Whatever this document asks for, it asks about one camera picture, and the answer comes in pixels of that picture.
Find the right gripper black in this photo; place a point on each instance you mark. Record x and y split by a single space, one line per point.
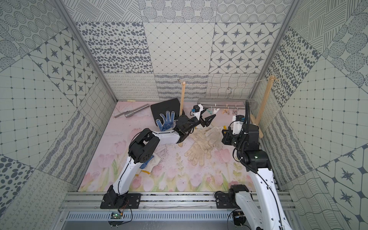
227 135

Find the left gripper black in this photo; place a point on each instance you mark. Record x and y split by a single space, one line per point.
197 120

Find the grey clip hanger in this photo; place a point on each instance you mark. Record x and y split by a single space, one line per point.
221 103

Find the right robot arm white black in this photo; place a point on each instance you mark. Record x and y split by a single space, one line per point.
268 214

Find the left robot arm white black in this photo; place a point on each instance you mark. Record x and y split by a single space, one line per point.
142 148

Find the beige dirty knit gloves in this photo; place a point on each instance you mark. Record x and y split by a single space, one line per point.
206 141

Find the blue dotted glove far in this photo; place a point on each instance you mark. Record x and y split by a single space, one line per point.
167 122

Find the blue dotted glove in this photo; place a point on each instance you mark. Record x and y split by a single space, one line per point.
167 122
148 166

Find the black flat pad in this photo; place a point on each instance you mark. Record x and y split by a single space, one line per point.
162 107

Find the blue dotted glove near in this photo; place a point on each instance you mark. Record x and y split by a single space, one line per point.
148 166

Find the grey metal cylinder tool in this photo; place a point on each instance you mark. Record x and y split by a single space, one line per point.
130 113

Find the small black module right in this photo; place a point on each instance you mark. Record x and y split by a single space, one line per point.
239 218

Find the small circuit board left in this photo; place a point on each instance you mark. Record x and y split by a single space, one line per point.
115 220

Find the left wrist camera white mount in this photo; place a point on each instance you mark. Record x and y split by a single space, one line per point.
197 110

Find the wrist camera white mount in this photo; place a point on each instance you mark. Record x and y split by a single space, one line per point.
197 110
237 122

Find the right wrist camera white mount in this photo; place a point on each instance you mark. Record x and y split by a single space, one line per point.
237 122

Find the wooden drying rack frame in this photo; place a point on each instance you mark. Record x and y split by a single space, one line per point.
255 120

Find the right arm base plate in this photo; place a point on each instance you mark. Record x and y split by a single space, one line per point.
223 201

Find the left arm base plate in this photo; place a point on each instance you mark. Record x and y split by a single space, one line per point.
114 201

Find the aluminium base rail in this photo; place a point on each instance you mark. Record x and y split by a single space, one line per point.
91 201

